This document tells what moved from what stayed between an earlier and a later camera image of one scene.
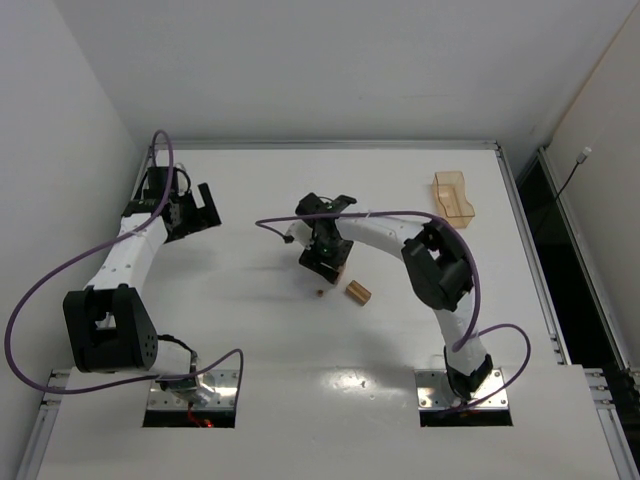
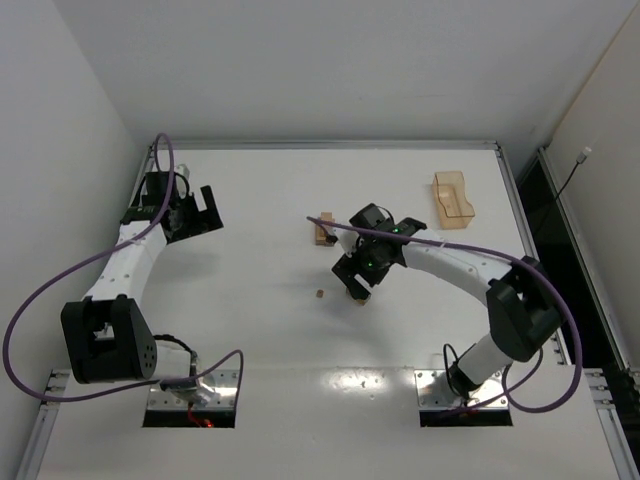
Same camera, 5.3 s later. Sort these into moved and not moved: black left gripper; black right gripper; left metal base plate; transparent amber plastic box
Moved: black right gripper
Not moved: black left gripper; left metal base plate; transparent amber plastic box
